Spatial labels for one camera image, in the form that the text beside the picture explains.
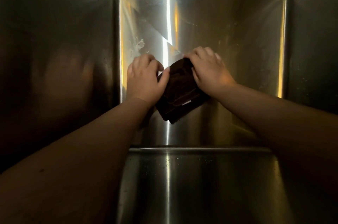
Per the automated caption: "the person's left forearm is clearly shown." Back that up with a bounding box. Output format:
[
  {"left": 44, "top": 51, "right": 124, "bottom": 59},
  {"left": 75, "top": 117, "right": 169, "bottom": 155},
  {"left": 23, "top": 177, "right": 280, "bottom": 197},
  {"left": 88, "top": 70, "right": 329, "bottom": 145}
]
[{"left": 0, "top": 98, "right": 156, "bottom": 224}]

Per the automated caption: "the person's right forearm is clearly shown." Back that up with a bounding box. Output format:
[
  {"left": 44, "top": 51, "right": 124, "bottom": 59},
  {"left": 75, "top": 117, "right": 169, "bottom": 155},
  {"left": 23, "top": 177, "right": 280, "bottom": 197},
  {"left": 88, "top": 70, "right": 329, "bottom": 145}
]
[{"left": 211, "top": 82, "right": 338, "bottom": 206}]

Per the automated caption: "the dark brown cloth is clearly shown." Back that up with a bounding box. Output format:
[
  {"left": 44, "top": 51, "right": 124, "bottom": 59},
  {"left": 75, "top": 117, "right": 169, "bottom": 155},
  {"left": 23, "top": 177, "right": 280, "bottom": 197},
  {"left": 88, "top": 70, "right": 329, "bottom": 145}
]
[{"left": 154, "top": 57, "right": 212, "bottom": 125}]

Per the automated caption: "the stainless steel sink basin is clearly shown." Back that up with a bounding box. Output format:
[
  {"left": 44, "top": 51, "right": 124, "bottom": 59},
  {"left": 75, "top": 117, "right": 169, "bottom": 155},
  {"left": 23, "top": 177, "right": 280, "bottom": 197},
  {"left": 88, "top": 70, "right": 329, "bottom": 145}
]
[{"left": 0, "top": 0, "right": 338, "bottom": 224}]

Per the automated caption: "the person's left hand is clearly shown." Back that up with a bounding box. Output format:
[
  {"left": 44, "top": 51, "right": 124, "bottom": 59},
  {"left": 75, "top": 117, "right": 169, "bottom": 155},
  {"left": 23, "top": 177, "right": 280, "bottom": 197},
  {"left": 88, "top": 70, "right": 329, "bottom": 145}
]
[{"left": 126, "top": 54, "right": 170, "bottom": 108}]

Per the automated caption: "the person's right hand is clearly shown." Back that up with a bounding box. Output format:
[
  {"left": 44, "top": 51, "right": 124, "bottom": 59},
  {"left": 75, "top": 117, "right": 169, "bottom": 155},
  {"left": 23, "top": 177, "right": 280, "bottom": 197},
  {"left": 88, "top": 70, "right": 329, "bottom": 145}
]
[{"left": 183, "top": 46, "right": 237, "bottom": 98}]

